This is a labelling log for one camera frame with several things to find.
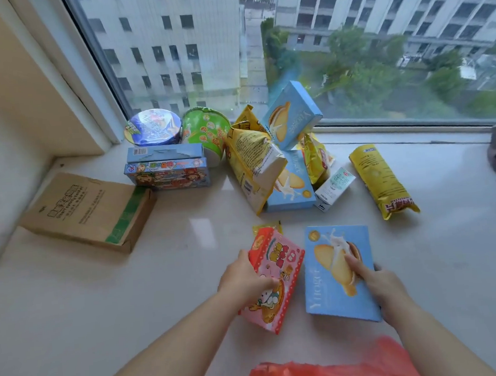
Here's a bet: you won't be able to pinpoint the small white milk carton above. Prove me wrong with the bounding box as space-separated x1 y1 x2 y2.
312 166 358 214

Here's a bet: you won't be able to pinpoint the brown cardboard box green tape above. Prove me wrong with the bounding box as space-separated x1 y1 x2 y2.
16 166 160 261

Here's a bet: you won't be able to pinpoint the green trees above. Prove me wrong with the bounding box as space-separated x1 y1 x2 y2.
261 5 496 133

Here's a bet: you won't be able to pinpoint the blue lid instant noodle bowl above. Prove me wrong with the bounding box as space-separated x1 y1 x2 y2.
122 107 184 149

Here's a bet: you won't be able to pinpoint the colourful cartoon snack box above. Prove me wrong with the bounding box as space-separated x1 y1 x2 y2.
123 157 211 193

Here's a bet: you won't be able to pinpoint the green instant noodle cup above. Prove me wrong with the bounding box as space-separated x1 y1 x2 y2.
179 105 234 170

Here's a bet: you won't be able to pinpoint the person's right forearm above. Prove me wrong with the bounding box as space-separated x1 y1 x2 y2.
383 294 496 376

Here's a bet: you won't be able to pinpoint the large yellow snack bag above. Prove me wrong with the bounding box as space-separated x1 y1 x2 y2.
223 124 291 218

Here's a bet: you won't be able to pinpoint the person's left forearm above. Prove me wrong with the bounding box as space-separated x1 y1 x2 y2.
83 292 266 376

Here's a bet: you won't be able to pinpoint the orange plastic bag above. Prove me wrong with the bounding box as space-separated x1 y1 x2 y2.
237 334 423 376

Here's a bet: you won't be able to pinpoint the light blue biscuit box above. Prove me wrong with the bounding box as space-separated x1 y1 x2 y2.
259 78 326 153
301 222 382 327
263 148 317 213

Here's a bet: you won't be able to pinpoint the small yellow red-label snack packet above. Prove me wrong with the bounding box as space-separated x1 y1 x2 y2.
297 131 337 186

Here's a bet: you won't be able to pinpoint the person's left hand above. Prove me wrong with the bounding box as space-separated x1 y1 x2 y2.
215 248 282 312

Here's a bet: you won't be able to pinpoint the pink cartoon snack box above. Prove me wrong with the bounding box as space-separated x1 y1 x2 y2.
233 225 310 337

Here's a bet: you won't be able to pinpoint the plain blue flat box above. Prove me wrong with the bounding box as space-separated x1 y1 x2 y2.
127 143 205 164

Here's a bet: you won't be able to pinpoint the long white building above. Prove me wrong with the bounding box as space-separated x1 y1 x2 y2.
272 0 496 73

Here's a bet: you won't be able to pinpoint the white window frame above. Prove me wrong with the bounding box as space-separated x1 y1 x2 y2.
8 0 496 162

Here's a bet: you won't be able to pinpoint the long yellow chip bag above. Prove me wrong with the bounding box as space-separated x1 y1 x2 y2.
348 141 421 223

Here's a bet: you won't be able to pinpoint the tall white building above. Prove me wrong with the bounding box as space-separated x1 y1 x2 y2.
75 0 248 121

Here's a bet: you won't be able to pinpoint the person's right hand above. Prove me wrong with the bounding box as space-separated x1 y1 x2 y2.
344 251 413 328

